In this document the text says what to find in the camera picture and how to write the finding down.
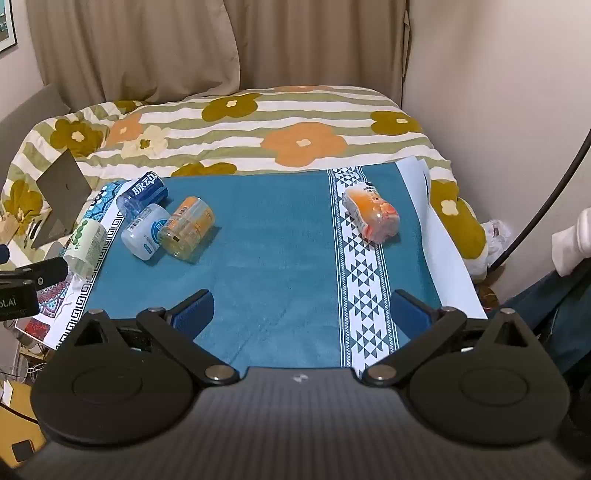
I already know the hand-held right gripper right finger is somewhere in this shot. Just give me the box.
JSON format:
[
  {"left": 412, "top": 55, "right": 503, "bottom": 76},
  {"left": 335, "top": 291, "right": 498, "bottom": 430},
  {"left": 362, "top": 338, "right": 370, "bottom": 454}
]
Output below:
[{"left": 361, "top": 289, "right": 544, "bottom": 387}]

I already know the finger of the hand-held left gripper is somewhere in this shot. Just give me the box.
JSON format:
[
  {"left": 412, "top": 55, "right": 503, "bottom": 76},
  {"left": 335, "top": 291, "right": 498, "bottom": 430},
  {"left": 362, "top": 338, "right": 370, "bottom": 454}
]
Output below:
[{"left": 0, "top": 257, "right": 68, "bottom": 291}]

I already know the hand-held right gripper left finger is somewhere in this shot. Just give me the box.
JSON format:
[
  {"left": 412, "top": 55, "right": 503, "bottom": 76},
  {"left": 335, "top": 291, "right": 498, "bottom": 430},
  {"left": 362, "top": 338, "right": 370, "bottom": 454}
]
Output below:
[{"left": 58, "top": 289, "right": 239, "bottom": 387}]

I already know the green and white label bottle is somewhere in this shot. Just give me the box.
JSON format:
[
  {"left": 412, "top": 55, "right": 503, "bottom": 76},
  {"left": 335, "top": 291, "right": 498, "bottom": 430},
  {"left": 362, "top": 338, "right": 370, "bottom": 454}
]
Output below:
[{"left": 63, "top": 219, "right": 108, "bottom": 278}]

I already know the mandala print mat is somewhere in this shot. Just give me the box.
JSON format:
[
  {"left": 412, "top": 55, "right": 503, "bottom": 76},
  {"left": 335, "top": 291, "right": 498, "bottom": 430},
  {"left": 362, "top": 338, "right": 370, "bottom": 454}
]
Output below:
[{"left": 16, "top": 179, "right": 132, "bottom": 348}]

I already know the grey laptop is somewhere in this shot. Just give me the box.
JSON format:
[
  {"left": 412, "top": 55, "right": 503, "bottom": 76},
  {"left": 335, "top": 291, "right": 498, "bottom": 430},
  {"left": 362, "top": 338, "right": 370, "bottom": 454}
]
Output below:
[{"left": 31, "top": 148, "right": 92, "bottom": 250}]

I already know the clear orange label bottle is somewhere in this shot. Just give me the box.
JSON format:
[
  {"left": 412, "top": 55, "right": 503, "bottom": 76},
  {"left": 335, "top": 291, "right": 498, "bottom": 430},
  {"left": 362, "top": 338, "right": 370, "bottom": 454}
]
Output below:
[{"left": 158, "top": 196, "right": 217, "bottom": 264}]

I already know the teal cloth with patterned stripe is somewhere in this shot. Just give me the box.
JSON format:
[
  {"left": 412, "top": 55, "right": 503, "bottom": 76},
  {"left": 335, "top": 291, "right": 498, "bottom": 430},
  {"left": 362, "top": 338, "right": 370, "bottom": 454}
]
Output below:
[{"left": 84, "top": 161, "right": 445, "bottom": 371}]

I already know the white bottle with blue label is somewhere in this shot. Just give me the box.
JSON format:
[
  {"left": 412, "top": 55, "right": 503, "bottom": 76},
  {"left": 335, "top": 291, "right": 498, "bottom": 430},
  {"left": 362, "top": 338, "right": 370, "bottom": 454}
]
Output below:
[{"left": 121, "top": 203, "right": 173, "bottom": 262}]

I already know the orange peach print bottle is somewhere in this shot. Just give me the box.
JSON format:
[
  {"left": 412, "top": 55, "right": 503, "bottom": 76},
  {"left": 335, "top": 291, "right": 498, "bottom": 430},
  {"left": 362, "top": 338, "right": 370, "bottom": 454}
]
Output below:
[{"left": 342, "top": 181, "right": 400, "bottom": 245}]

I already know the clear plastic bag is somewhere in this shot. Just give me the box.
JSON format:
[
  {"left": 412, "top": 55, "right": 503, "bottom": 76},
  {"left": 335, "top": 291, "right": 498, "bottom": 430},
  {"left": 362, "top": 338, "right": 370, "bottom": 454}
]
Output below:
[{"left": 479, "top": 219, "right": 514, "bottom": 260}]

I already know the person's leg in jeans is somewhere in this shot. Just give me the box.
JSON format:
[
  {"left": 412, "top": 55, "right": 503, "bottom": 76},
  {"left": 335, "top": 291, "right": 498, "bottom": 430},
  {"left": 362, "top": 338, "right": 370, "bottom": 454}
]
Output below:
[{"left": 501, "top": 263, "right": 591, "bottom": 372}]

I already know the grey upholstered headboard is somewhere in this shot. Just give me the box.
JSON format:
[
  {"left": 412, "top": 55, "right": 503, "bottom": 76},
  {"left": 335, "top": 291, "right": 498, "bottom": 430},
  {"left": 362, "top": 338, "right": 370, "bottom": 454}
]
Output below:
[{"left": 0, "top": 83, "right": 71, "bottom": 188}]

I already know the person's white sock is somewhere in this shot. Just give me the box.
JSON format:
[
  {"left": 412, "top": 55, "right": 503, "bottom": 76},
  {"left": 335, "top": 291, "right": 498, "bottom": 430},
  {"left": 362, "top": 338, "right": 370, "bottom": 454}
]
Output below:
[{"left": 551, "top": 210, "right": 591, "bottom": 278}]

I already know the floral striped blanket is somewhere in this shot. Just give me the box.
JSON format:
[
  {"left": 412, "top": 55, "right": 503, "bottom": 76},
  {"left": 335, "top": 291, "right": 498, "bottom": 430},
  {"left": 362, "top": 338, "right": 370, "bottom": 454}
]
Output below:
[{"left": 0, "top": 85, "right": 490, "bottom": 283}]

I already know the beige curtain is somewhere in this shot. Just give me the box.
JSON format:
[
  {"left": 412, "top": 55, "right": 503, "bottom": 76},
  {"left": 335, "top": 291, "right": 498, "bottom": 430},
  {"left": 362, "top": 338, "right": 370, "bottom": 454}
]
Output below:
[{"left": 28, "top": 0, "right": 413, "bottom": 114}]

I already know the black cable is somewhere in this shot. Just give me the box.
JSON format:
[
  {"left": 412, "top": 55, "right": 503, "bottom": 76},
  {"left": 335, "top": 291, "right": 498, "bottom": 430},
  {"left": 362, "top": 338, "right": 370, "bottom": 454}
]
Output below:
[{"left": 488, "top": 133, "right": 591, "bottom": 269}]

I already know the framed wall picture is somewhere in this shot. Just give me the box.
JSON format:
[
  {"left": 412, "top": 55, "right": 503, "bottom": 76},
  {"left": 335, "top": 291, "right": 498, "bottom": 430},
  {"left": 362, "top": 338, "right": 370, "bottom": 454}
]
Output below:
[{"left": 0, "top": 0, "right": 18, "bottom": 57}]

